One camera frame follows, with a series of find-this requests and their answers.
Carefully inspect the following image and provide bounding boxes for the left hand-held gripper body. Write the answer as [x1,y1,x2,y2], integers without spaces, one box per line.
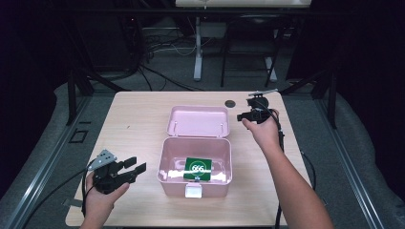
[87,149,138,195]

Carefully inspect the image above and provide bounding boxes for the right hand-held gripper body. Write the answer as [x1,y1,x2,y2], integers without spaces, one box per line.
[242,88,279,125]

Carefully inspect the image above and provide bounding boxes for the pink storage box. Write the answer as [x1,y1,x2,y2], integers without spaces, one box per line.
[157,105,233,199]

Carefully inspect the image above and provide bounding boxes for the green card box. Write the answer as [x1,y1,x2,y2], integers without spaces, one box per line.
[182,156,213,182]

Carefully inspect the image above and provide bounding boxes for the person's right hand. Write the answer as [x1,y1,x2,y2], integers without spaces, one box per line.
[241,109,283,155]

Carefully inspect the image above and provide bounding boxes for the person's left hand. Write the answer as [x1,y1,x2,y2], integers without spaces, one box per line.
[83,171,131,225]

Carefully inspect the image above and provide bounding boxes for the grey tape strip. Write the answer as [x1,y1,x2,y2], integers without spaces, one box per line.
[62,198,84,208]

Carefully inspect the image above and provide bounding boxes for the black metal stand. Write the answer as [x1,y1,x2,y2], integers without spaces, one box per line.
[220,13,285,89]

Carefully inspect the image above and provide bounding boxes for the white desk leg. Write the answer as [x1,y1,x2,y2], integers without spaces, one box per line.
[193,16,203,82]

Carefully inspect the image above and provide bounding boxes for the white desk top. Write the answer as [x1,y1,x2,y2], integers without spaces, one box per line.
[175,0,312,9]

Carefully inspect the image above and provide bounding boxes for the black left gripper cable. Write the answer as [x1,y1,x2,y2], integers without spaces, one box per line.
[23,168,96,228]

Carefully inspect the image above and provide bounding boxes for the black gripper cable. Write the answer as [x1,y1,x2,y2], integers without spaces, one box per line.
[254,98,317,229]
[23,168,96,228]

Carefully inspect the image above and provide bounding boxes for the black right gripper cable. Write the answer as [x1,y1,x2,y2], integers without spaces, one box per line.
[254,98,317,229]

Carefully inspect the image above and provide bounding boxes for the black frame post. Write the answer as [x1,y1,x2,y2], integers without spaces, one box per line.
[66,71,78,126]
[328,70,338,130]

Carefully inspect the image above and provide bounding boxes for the cables on floor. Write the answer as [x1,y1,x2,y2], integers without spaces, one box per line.
[137,27,204,93]

